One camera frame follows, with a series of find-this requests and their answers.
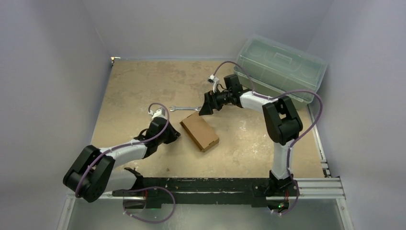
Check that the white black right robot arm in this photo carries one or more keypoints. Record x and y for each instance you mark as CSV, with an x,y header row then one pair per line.
x,y
282,123

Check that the clear plastic storage box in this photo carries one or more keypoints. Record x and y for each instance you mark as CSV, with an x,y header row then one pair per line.
x,y
272,68

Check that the silver open-end wrench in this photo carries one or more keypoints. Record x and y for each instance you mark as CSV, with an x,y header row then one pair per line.
x,y
177,108

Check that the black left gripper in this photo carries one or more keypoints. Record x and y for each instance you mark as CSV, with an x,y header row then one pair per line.
x,y
174,133

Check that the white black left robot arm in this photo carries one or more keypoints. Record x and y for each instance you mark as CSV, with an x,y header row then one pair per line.
x,y
91,174

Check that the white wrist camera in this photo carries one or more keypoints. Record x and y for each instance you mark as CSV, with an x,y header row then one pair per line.
x,y
214,81
159,113

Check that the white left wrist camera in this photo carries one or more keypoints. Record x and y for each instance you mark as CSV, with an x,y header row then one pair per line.
x,y
159,113

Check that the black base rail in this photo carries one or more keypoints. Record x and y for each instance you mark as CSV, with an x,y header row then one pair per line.
x,y
257,192

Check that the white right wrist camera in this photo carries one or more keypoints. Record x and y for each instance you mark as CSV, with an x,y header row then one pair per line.
x,y
214,81

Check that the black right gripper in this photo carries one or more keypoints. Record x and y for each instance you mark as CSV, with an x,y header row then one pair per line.
x,y
210,102

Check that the brown cardboard box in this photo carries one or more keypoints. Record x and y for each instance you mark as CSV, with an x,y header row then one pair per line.
x,y
201,133

